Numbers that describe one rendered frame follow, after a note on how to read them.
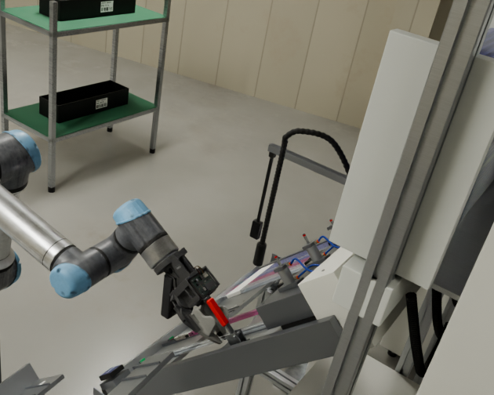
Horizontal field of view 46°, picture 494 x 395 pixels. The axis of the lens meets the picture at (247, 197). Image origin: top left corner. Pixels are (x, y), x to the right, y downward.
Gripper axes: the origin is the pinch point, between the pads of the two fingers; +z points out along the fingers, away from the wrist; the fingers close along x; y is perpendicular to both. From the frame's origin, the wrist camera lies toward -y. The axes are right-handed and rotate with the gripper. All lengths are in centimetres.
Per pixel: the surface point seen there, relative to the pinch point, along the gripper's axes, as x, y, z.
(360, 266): -12, 50, 4
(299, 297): -6.0, 31.1, 2.7
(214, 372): -10.0, 4.7, 4.6
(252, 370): -10.0, 14.1, 8.2
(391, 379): 56, -15, 43
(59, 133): 124, -150, -141
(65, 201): 117, -173, -111
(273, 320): -6.0, 22.6, 3.3
